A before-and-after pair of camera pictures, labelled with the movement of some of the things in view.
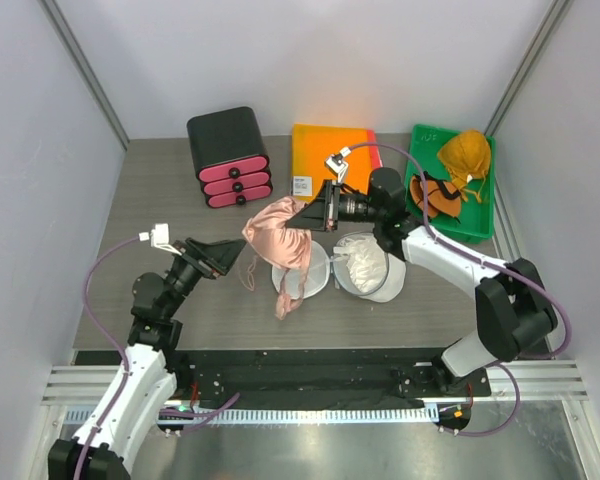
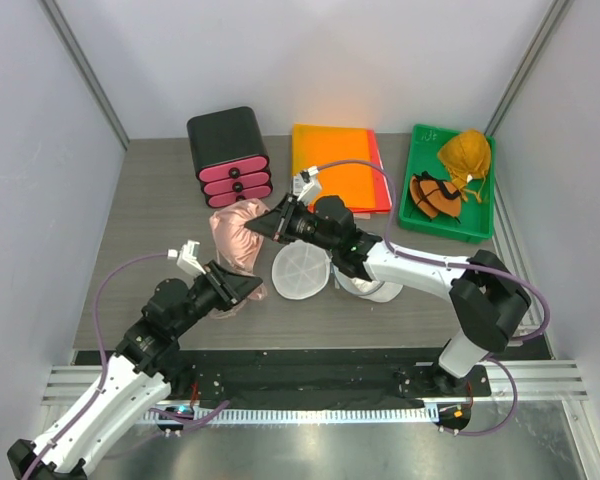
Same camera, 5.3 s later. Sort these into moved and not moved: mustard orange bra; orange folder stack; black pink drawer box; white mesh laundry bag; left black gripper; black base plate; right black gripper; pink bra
Moved: right black gripper; pink bra; left black gripper
Not moved: white mesh laundry bag; mustard orange bra; black base plate; black pink drawer box; orange folder stack
